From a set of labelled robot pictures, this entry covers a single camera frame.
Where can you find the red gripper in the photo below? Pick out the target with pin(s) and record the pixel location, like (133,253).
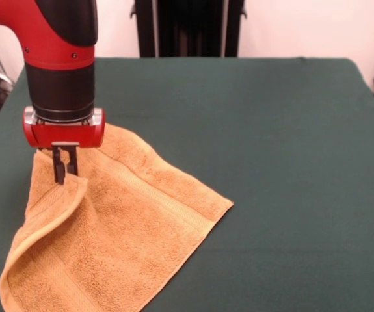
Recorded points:
(66,135)

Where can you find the tan terry towel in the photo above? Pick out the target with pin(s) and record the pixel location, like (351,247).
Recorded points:
(125,227)

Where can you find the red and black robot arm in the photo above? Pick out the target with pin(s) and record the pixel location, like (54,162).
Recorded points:
(60,48)

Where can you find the dark green tablecloth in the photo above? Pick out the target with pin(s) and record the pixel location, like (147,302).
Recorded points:
(271,162)

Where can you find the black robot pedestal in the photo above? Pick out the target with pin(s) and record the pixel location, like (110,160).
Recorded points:
(190,29)

